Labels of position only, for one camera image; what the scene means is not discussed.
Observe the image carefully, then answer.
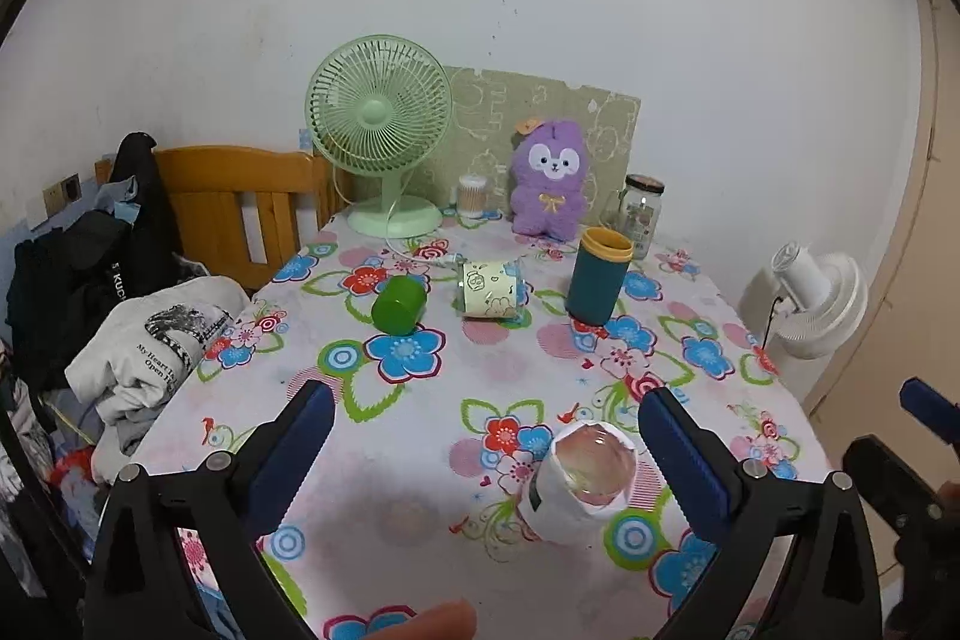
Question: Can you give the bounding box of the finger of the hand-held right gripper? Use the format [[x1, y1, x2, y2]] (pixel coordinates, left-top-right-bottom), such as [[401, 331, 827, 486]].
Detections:
[[841, 434, 947, 540], [899, 377, 960, 444]]

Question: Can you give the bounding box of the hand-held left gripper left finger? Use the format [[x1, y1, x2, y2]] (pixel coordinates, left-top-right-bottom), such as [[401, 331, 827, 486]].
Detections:
[[81, 379, 336, 640]]

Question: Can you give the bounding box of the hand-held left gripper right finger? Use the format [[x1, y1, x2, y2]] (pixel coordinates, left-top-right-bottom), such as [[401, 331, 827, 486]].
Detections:
[[637, 387, 884, 640]]

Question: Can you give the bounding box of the white paper-wrapped cup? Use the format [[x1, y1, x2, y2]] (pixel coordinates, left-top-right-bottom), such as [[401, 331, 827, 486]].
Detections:
[[517, 422, 639, 546]]

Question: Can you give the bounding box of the green cup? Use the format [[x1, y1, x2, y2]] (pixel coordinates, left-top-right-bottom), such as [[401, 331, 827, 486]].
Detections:
[[371, 277, 428, 336]]

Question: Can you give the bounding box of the teal cup with yellow rim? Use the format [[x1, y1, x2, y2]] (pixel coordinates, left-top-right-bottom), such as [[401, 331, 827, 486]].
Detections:
[[565, 227, 636, 325]]

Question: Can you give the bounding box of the person's left hand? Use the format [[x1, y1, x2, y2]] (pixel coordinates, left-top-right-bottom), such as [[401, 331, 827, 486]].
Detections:
[[386, 601, 478, 640]]

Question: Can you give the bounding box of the beige door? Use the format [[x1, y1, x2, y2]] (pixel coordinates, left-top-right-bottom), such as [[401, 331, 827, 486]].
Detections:
[[801, 0, 960, 603]]

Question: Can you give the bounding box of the floral tablecloth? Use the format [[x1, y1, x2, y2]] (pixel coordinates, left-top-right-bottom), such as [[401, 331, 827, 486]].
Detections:
[[131, 209, 833, 640]]

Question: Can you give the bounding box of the white floor fan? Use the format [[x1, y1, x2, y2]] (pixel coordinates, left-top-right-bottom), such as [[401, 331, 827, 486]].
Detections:
[[738, 242, 869, 361]]

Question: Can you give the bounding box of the white printed t-shirt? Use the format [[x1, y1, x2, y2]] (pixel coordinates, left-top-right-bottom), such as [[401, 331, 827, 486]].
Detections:
[[64, 276, 250, 465]]

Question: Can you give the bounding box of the red cloth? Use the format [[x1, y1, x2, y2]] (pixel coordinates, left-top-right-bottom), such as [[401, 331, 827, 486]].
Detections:
[[47, 447, 100, 487]]

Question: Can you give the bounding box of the clear glass with yellow label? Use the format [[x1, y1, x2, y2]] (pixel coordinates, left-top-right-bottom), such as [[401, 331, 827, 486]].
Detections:
[[455, 260, 530, 321]]

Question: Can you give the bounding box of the glass jar with brown lid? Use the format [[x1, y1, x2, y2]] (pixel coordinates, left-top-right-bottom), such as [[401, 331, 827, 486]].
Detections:
[[618, 174, 666, 259]]

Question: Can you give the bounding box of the black jacket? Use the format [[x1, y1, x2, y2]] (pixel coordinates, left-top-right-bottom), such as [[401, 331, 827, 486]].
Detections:
[[6, 132, 212, 390]]

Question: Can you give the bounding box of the wooden chair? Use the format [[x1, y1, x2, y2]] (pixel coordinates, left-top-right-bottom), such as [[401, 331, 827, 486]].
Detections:
[[96, 146, 350, 295]]

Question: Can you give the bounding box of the light blue cloth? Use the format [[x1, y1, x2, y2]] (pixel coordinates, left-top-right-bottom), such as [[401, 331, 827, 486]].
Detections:
[[94, 176, 143, 229]]

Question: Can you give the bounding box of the cotton swab jar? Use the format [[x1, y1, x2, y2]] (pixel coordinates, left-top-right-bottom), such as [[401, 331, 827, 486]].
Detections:
[[458, 173, 489, 216]]

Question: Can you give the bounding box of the purple plush toy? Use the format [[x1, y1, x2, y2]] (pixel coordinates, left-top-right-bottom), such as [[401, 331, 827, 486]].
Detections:
[[510, 117, 594, 238]]

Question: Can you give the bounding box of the green desk fan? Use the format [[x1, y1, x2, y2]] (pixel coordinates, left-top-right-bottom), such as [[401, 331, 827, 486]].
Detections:
[[304, 35, 455, 239]]

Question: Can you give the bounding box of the green patterned board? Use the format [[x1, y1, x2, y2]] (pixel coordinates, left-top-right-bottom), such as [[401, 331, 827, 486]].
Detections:
[[420, 65, 643, 223]]

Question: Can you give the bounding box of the black fan cable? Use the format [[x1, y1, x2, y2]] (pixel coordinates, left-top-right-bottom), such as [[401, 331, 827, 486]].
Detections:
[[760, 291, 788, 352]]

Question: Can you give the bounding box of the white fan cable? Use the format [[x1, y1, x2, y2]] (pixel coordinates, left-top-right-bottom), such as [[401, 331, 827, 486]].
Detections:
[[384, 197, 462, 271]]

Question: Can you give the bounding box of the wall socket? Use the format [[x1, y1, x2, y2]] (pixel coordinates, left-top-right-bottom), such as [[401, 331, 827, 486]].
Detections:
[[41, 174, 83, 220]]

